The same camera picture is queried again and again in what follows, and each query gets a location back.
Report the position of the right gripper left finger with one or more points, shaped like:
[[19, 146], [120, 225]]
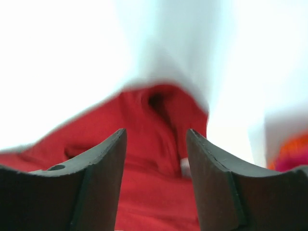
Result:
[[80, 194]]

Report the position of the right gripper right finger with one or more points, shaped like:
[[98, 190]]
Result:
[[234, 195]]

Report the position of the dark red t shirt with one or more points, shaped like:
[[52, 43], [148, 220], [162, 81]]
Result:
[[154, 196]]

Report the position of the folded magenta t shirt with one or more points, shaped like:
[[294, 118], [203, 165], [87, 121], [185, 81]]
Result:
[[293, 153]]

